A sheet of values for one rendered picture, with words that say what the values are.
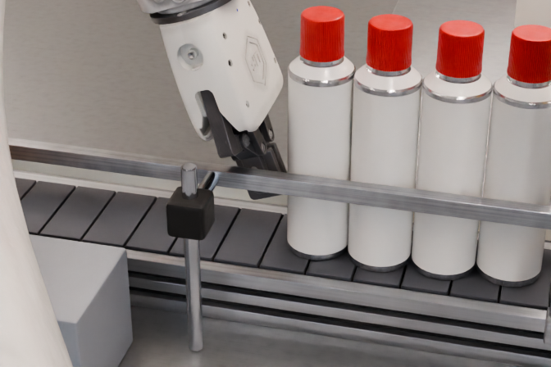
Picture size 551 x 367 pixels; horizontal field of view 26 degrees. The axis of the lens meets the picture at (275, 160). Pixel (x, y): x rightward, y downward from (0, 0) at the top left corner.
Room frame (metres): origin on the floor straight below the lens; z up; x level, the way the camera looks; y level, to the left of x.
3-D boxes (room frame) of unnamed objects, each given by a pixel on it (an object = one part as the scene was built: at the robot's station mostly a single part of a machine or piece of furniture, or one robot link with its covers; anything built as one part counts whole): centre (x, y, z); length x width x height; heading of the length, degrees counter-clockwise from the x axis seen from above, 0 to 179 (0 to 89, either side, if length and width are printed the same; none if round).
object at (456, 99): (0.80, -0.14, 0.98); 0.05 x 0.05 x 0.20
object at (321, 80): (0.83, -0.04, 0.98); 0.05 x 0.05 x 0.20
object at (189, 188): (0.78, 0.06, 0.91); 0.07 x 0.03 x 0.17; 166
